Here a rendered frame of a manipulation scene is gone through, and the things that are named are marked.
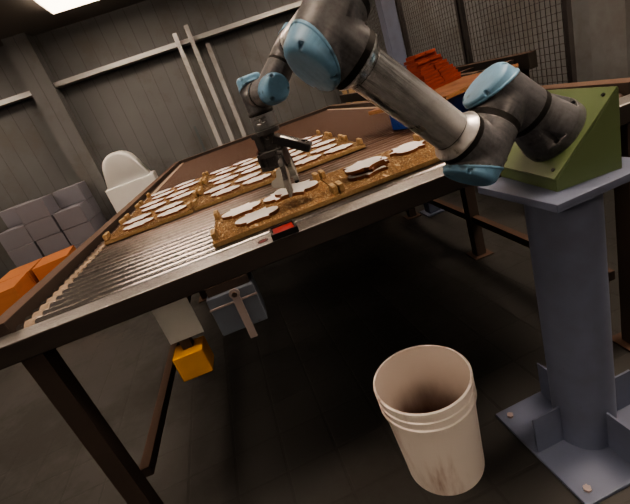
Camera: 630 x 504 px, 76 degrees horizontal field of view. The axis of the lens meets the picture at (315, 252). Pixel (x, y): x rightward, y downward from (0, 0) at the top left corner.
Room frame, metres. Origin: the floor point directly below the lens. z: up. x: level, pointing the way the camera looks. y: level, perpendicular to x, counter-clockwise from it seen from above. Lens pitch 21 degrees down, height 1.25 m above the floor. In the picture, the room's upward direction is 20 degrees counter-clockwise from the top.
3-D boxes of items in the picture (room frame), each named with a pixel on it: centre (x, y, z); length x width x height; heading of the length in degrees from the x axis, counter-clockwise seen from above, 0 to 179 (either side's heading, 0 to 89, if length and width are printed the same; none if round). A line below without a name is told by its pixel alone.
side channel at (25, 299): (3.08, 1.05, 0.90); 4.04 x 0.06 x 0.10; 4
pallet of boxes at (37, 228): (5.81, 3.27, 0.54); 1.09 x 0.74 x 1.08; 98
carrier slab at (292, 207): (1.34, 0.09, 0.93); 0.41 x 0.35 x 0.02; 95
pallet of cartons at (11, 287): (4.50, 3.04, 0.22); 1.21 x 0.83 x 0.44; 17
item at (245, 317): (1.06, 0.26, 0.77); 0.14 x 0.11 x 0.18; 94
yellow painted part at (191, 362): (1.04, 0.44, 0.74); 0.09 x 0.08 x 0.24; 94
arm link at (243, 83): (1.26, 0.01, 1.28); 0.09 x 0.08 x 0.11; 25
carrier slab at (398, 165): (1.38, -0.33, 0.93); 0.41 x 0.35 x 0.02; 94
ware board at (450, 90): (2.02, -0.83, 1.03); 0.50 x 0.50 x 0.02; 26
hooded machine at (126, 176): (6.04, 2.09, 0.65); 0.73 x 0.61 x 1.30; 98
